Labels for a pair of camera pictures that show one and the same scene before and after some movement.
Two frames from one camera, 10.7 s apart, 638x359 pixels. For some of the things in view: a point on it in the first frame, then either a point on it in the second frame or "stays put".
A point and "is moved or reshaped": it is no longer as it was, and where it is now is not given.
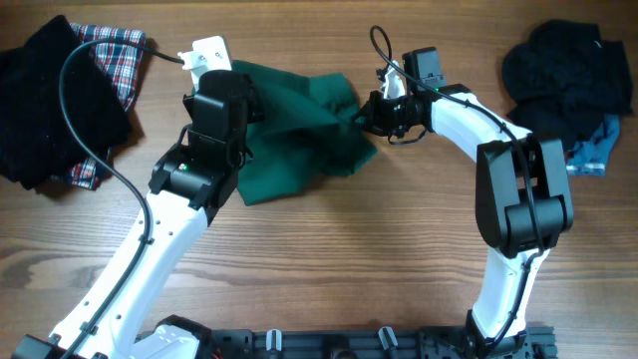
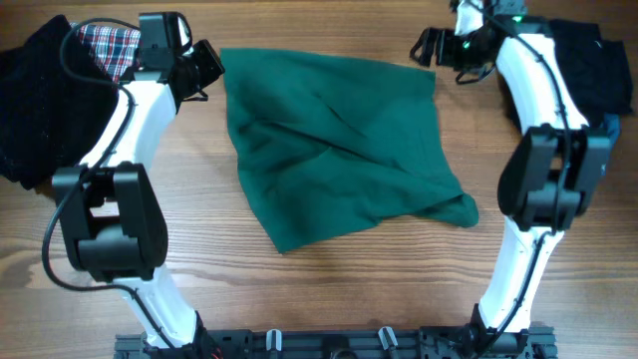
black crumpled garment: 565,80 stays put
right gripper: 371,119 -> 443,39
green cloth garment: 309,128 is moved or reshaped
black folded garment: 38,137 stays put
